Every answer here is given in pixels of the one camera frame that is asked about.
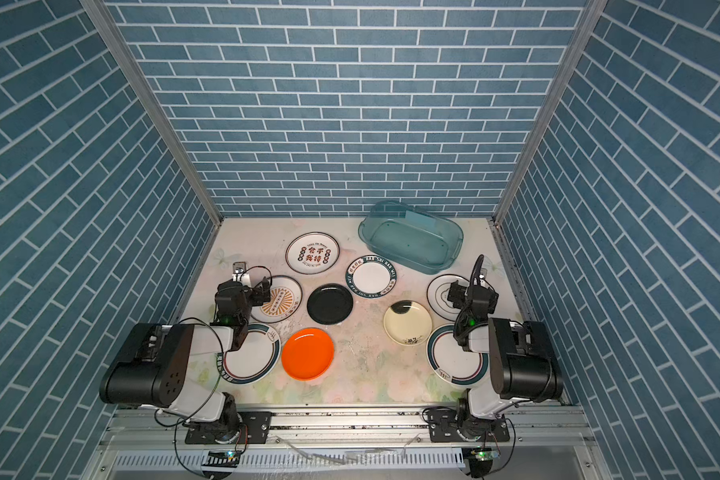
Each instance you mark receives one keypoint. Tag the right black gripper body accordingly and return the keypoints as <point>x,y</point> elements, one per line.
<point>458,294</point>

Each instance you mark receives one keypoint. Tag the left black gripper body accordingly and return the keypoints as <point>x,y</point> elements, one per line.
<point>258,291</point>

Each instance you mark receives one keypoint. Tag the green red rim plate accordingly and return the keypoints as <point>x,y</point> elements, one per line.
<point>257,356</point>
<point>451,363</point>

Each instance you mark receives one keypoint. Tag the white plate red characters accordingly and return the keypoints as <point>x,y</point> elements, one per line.
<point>312,253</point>

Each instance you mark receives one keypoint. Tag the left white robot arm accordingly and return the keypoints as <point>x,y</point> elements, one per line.
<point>151,366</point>

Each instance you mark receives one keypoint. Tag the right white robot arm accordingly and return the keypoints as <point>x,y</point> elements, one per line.
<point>521,358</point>

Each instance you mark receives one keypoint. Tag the translucent teal plastic bin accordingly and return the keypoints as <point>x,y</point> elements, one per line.
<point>411,237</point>

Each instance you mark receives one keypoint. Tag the white plate quatrefoil line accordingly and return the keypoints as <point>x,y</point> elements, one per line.
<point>437,295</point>

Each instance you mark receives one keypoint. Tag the white plate orange sunburst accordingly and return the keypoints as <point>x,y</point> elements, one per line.
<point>286,297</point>

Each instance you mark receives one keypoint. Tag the cream plate black flower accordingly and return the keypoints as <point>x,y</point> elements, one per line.
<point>407,323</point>

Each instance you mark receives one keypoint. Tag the orange round plate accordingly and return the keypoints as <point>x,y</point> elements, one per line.
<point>308,354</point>

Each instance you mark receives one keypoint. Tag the black round plate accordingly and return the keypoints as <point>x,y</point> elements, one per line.
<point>330,304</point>

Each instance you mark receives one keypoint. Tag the green rim HAO SHI plate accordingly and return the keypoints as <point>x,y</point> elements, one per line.
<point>371,276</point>

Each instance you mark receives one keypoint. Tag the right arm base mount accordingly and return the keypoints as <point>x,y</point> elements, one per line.
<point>446,425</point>

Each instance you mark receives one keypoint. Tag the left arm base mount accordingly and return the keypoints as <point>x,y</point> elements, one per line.
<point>247,427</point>

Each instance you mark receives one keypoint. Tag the aluminium front rail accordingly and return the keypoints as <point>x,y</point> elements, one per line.
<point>533,441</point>

